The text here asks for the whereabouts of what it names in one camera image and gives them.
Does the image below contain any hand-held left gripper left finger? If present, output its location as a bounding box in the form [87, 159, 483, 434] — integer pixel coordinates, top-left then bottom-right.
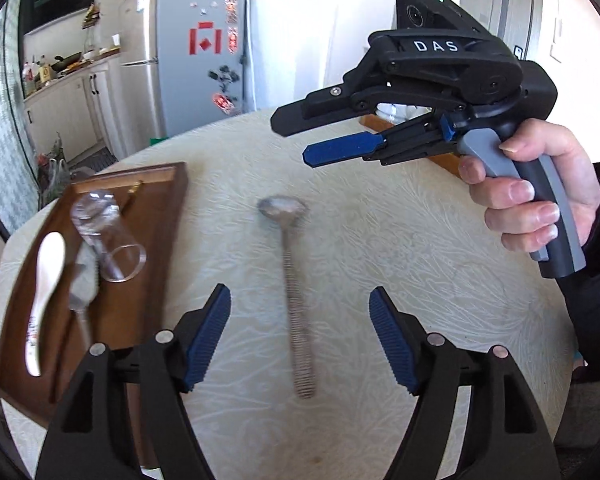
[35, 284, 232, 480]

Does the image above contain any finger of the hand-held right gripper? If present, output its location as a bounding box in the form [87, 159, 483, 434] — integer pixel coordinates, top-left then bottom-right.
[304, 114, 456, 169]
[269, 30, 487, 137]

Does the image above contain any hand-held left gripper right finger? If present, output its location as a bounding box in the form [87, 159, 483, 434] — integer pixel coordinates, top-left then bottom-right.
[368, 286, 561, 480]

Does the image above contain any metal spoon with coil handle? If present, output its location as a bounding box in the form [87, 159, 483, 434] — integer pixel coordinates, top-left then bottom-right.
[257, 195, 317, 400]

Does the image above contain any brown wooden tray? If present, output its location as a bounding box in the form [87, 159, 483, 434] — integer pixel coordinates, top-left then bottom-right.
[0, 161, 190, 471]

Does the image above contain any metal fork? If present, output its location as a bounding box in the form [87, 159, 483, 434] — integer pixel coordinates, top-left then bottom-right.
[69, 247, 101, 346]

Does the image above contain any clear drinking glass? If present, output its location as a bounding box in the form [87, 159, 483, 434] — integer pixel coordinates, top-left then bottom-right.
[71, 191, 147, 283]

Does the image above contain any white ceramic spoon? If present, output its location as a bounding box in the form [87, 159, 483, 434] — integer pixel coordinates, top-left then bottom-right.
[24, 231, 66, 377]

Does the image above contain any person's right hand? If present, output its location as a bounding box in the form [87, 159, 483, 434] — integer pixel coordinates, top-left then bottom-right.
[457, 119, 600, 257]

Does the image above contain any white entry door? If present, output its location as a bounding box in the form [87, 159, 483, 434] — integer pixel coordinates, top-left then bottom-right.
[397, 0, 546, 61]

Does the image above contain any brown wooden holder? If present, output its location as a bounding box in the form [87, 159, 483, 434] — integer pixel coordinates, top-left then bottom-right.
[359, 114, 463, 178]

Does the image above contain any black fridge sticker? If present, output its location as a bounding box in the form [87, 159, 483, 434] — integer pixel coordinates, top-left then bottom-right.
[207, 65, 241, 93]

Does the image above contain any red paper fridge decal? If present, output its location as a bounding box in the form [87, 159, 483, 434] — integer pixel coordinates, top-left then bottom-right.
[189, 22, 223, 56]

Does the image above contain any silver refrigerator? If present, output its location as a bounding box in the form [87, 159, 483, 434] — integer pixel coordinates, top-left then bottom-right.
[119, 0, 256, 138]

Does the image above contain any plastic bag of greens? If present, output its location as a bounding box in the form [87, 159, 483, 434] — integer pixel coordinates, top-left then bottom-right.
[36, 132, 73, 206]

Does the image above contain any white kitchen cabinet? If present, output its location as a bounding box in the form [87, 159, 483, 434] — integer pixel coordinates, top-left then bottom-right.
[22, 56, 126, 171]

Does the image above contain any black wok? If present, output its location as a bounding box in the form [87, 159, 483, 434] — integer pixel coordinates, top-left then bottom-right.
[50, 52, 83, 73]

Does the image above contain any cluster of condiment bottles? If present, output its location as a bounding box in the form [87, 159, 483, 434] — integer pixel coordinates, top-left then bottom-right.
[22, 55, 51, 88]

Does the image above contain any patterned sliding door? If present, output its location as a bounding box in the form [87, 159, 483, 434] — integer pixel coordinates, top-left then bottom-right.
[0, 0, 41, 221]

